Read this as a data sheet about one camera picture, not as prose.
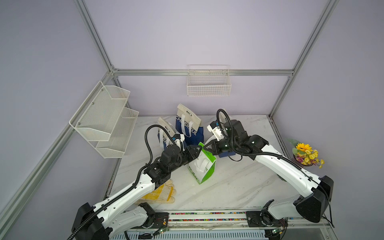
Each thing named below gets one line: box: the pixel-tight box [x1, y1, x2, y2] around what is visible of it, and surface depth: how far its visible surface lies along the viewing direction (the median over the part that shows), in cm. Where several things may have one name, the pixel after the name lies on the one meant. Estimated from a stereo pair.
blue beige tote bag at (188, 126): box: [175, 103, 204, 149], surface depth 92 cm
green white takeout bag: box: [188, 142, 217, 185], surface depth 72 cm
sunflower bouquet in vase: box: [286, 138, 325, 169], surface depth 72 cm
